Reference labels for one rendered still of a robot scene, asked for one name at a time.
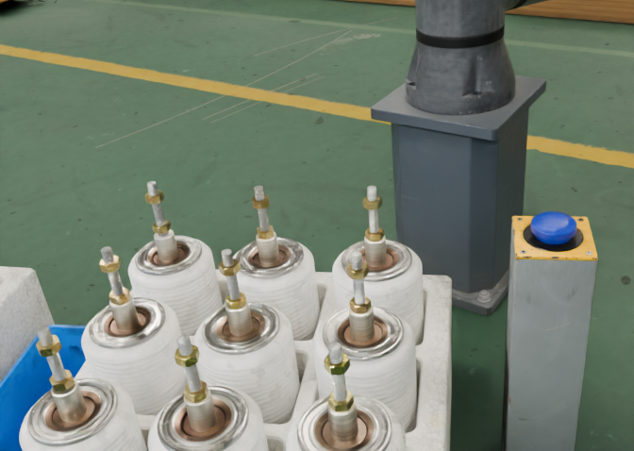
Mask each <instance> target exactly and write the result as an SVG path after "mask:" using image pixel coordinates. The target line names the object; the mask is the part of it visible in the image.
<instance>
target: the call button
mask: <svg viewBox="0 0 634 451"><path fill-rule="evenodd" d="M576 226H577V224H576V220H575V219H574V218H572V217H571V216H569V215H567V214H565V213H561V212H555V211H547V212H543V213H540V214H538V215H536V216H534V217H533V218H532V220H531V231H532V233H533V234H534V235H535V236H536V238H537V239H538V240H539V241H541V242H544V243H548V244H563V243H566V242H568V241H570V239H571V238H572V237H574V235H575V234H576Z"/></svg>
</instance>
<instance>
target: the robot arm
mask: <svg viewBox="0 0 634 451"><path fill-rule="evenodd" d="M543 1H547V0H415V12H416V46H415V49H414V53H413V56H412V59H411V63H410V66H409V71H408V74H407V78H406V83H405V90H406V100H407V101H408V103H409V104H410V105H412V106H413V107H415V108H417V109H419V110H422V111H426V112H430V113H435V114H441V115H471V114H478V113H484V112H488V111H492V110H495V109H500V108H502V107H503V106H505V105H506V104H508V103H509V102H510V101H511V100H512V99H513V98H514V96H515V83H516V80H515V74H514V72H513V69H512V65H511V62H510V59H509V53H508V50H507V47H506V44H505V40H504V30H505V11H508V10H511V9H516V8H521V7H525V6H529V5H533V4H537V3H540V2H543Z"/></svg>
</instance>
